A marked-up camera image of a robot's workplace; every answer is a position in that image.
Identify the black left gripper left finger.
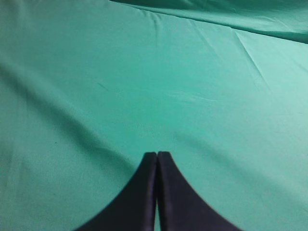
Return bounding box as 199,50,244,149
77,152,157,231

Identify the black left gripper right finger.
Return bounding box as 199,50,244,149
157,152,231,231

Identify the green cloth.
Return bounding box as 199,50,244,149
0,0,308,231

